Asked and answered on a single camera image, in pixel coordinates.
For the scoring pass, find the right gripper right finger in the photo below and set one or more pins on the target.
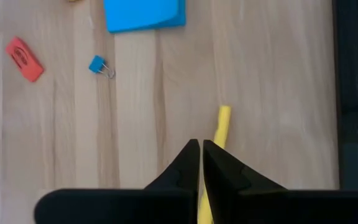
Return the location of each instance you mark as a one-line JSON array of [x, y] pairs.
[[275, 208]]

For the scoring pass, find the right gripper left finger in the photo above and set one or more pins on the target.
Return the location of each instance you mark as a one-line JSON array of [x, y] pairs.
[[135, 208]]

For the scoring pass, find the yellow highlighter pen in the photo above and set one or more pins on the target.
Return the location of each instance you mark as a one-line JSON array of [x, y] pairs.
[[224, 121]]

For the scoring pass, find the blue binder clip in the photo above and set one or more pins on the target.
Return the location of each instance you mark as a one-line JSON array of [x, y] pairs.
[[96, 63]]

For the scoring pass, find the red eraser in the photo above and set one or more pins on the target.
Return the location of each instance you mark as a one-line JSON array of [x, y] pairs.
[[23, 59]]

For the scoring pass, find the blue sticky note pad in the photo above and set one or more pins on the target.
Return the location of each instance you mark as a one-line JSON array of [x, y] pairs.
[[141, 15]]

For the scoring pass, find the black metal table frame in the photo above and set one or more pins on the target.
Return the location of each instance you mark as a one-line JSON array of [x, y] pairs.
[[356, 77]]

